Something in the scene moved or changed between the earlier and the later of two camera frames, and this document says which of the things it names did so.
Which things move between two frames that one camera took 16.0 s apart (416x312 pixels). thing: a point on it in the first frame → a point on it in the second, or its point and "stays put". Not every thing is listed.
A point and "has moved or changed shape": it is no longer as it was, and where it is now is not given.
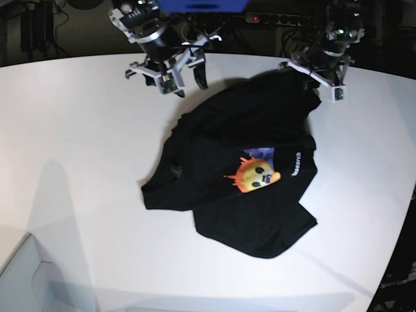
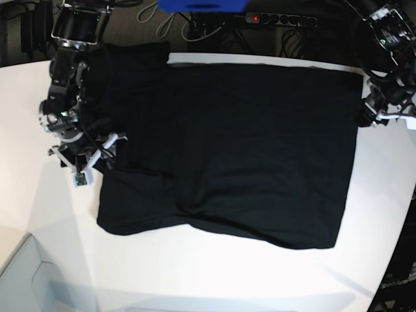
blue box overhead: [202, 6] stays put
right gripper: [322, 55] → [377, 108]
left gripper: [166, 47] → [76, 148]
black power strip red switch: [270, 18] stays put
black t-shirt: [242, 158] has moved or changed shape
